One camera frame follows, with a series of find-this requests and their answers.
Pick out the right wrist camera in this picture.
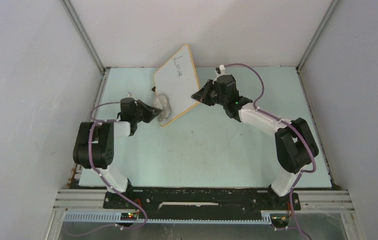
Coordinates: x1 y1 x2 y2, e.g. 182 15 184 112
215 64 227 76

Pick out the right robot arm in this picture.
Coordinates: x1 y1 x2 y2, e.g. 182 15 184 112
191 74 319 209

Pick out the silver mesh sponge eraser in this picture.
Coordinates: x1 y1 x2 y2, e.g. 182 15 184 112
153 94 171 122

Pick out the slotted cable duct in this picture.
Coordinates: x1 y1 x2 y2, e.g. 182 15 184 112
63 211 271 225

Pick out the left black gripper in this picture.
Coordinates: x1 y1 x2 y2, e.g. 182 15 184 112
132 99 161 124

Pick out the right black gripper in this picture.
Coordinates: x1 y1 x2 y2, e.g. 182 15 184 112
191 79 227 107

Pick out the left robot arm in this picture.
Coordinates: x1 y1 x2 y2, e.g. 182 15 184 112
73 96 164 208

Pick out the wood framed whiteboard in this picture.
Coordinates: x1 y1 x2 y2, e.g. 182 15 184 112
153 44 201 127

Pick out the black metal base rail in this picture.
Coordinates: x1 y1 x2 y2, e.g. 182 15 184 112
103 187 301 220

